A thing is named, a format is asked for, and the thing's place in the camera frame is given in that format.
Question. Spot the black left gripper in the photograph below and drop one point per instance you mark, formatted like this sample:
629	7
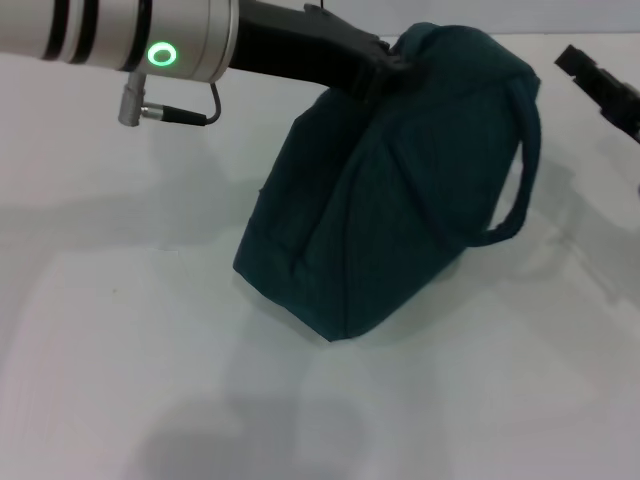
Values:
310	47

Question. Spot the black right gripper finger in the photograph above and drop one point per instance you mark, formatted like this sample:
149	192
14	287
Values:
600	85

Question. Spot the dark teal insulated lunch bag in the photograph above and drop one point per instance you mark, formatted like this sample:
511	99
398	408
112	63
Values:
390	200

